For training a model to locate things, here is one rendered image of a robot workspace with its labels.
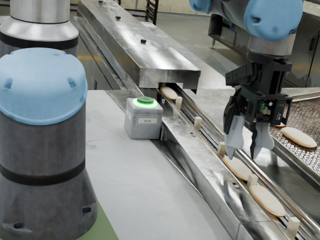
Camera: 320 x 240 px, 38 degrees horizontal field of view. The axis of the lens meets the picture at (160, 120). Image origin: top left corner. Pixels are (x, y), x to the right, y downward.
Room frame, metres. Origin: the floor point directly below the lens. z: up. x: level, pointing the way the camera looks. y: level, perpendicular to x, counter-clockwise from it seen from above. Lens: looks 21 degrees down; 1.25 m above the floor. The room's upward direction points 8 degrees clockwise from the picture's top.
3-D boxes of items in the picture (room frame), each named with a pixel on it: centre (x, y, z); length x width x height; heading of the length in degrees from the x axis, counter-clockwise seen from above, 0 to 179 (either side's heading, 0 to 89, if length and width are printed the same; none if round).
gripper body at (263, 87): (0.80, -0.17, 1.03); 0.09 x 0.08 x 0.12; 19
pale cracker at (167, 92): (1.25, -0.01, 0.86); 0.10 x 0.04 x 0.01; 20
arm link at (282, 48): (0.81, -0.17, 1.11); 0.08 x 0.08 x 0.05
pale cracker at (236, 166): (0.83, -0.16, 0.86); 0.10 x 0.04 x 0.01; 21
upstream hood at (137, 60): (1.84, 0.20, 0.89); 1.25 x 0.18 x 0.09; 20
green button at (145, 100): (1.01, 0.04, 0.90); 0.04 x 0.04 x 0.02
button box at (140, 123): (1.01, 0.04, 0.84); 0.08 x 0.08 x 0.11; 20
